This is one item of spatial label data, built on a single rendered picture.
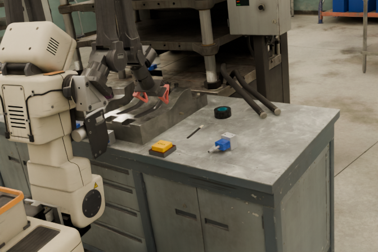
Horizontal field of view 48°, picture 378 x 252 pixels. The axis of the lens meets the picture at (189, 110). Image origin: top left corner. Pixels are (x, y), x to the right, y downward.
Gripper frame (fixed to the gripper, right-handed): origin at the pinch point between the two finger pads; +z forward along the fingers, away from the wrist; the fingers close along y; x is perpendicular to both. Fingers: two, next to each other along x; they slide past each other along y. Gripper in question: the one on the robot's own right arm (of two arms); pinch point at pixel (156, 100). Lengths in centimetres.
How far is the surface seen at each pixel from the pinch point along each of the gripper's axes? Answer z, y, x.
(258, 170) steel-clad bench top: 13.0, -44.7, 17.7
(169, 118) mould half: 20.8, 6.3, -8.1
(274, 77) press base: 95, -4, -109
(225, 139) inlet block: 15.1, -27.3, 4.3
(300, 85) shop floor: 231, 24, -235
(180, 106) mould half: 22.9, 5.0, -17.6
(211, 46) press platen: 29, 9, -67
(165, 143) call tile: 11.8, -4.4, 11.9
